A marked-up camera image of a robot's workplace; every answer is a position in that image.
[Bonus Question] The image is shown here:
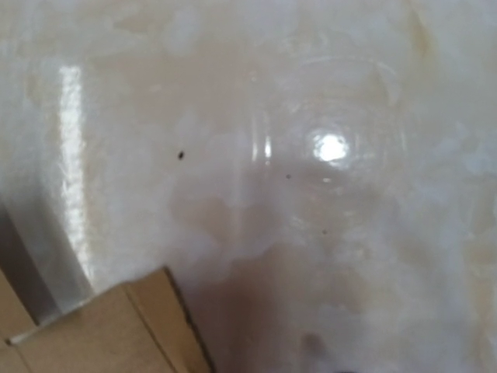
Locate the brown cardboard box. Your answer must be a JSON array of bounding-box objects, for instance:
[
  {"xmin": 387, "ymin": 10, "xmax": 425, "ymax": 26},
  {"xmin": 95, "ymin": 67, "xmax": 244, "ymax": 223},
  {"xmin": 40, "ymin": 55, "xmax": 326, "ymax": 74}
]
[{"xmin": 1, "ymin": 268, "xmax": 216, "ymax": 372}]

